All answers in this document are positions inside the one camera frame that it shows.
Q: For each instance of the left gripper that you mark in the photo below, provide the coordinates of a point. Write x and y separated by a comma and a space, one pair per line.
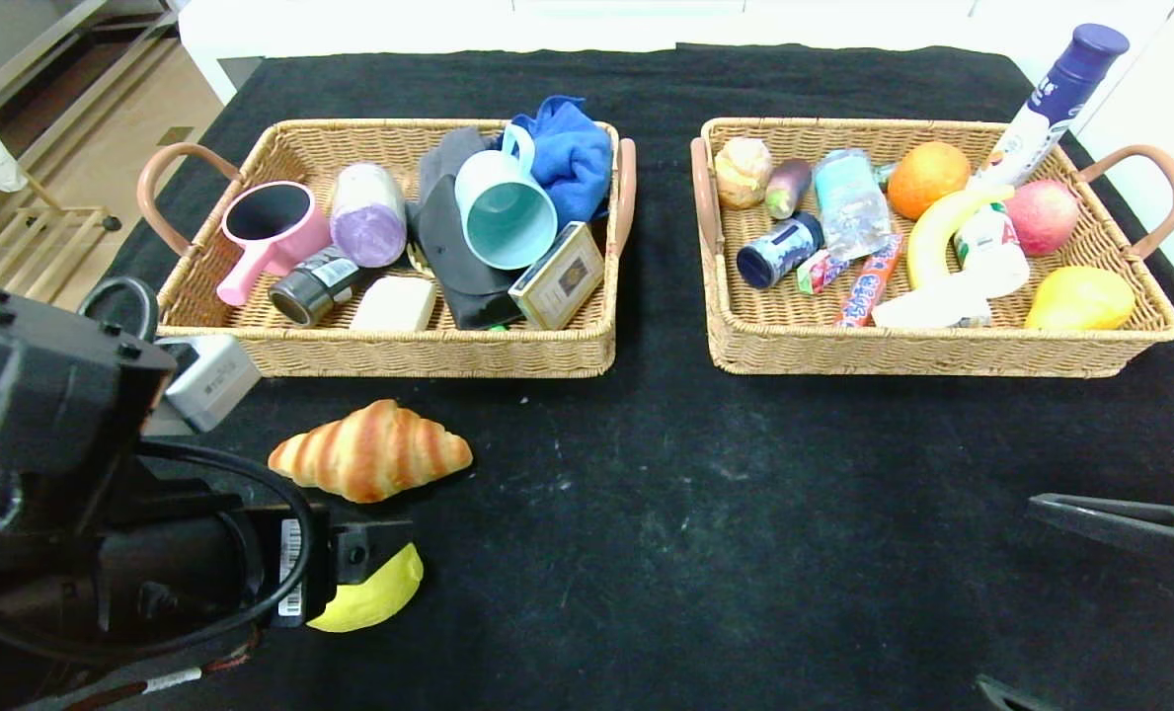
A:
295, 567

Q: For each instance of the yellow lemon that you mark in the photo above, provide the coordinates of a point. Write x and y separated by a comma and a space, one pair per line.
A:
379, 592

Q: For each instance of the croissant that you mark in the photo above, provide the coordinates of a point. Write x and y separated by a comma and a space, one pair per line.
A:
372, 452

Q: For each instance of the small white box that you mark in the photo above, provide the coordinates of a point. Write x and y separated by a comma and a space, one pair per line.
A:
932, 306

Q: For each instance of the playing card box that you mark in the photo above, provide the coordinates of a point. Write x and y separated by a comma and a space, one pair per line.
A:
559, 276

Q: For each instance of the purple garbage bag roll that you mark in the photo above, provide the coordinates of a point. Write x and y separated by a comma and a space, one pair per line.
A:
367, 212

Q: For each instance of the teal plastic cup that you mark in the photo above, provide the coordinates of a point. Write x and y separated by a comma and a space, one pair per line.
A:
508, 222

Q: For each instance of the clear water bottle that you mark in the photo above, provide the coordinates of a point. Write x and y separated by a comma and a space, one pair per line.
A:
851, 202

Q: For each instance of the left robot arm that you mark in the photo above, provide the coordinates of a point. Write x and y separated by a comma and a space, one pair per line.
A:
43, 415

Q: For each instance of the white soap bar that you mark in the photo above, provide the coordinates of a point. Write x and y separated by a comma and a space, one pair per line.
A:
394, 304

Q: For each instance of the black cosmetic tube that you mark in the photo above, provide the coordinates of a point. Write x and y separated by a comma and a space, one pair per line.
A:
315, 286

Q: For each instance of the yellow patterned round item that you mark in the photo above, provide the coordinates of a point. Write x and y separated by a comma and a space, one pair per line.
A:
415, 259

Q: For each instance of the black glasses case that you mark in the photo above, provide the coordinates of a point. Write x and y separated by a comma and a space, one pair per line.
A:
448, 257

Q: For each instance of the yellow mango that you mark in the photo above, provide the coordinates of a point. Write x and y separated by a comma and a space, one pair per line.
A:
1080, 300

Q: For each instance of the pink mug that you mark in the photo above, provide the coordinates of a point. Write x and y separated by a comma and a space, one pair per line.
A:
285, 237

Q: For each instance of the black table cloth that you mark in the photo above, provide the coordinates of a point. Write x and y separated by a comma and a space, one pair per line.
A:
695, 592

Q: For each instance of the white yogurt bottle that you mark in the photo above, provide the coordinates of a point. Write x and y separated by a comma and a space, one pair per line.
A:
991, 252

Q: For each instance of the orange candy roll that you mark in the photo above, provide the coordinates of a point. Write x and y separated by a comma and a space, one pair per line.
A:
871, 286

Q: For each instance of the yellow banana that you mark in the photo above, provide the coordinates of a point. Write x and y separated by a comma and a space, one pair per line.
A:
932, 247

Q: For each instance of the red peach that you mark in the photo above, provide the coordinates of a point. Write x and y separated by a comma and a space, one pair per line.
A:
1041, 218

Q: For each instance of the grey cloth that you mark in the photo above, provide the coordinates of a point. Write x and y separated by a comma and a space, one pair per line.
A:
443, 158

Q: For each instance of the red white candy pack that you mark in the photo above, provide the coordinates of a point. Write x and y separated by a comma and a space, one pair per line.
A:
821, 272

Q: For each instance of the blue cloth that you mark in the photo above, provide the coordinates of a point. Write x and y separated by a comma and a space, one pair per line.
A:
577, 158

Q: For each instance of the orange fruit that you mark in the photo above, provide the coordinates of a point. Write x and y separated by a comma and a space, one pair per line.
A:
927, 182

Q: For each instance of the blue can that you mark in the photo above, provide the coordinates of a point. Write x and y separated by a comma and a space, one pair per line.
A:
779, 252

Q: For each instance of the beige wheeled rack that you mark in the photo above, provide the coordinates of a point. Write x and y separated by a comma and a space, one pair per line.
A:
14, 247

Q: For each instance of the green candy pack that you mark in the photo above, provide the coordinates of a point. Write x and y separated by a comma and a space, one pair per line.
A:
887, 176

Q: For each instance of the white spray bottle purple cap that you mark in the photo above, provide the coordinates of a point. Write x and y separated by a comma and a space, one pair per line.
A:
1033, 126

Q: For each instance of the purple eggplant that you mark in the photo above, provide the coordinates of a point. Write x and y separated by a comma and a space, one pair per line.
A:
789, 188

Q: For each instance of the toy burger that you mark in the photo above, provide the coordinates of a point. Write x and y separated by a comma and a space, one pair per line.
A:
744, 173

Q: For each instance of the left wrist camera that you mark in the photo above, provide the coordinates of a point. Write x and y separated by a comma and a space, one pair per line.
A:
206, 380

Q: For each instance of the beige shelf frame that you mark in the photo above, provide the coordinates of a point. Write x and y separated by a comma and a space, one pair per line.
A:
63, 49

